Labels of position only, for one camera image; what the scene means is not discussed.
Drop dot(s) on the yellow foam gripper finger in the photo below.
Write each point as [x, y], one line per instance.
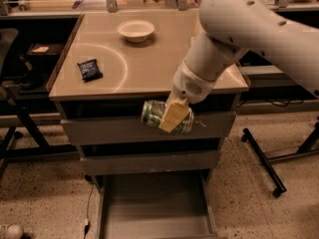
[175, 112]

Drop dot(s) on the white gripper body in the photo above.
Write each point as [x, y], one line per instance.
[190, 85]

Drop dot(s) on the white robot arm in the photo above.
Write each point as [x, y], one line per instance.
[230, 29]

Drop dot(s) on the top grey drawer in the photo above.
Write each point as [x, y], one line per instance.
[131, 129]

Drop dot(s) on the grey drawer cabinet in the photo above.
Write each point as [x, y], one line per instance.
[132, 74]

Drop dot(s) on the open bottom grey drawer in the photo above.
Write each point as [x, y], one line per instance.
[166, 205]

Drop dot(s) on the middle grey drawer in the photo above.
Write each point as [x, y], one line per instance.
[151, 162]

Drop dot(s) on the white paper bowl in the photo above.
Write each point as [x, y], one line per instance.
[136, 31]

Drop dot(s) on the dark blue snack packet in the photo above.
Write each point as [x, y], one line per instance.
[90, 70]

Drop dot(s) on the black wheeled stand leg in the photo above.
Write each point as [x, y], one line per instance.
[308, 147]

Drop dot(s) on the white ball on floor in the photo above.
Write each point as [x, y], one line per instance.
[11, 231]

